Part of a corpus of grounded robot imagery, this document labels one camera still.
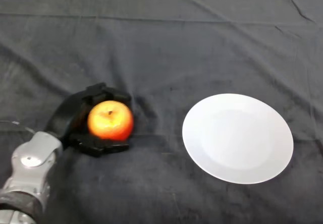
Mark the red yellow apple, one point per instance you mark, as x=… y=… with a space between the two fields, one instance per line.
x=111 y=123

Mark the white round plate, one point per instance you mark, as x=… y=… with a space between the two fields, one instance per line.
x=237 y=138

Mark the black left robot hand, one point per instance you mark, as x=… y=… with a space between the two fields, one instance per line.
x=63 y=115

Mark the black cloth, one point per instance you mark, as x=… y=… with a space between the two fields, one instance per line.
x=176 y=45

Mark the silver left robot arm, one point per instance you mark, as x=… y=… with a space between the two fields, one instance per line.
x=27 y=163

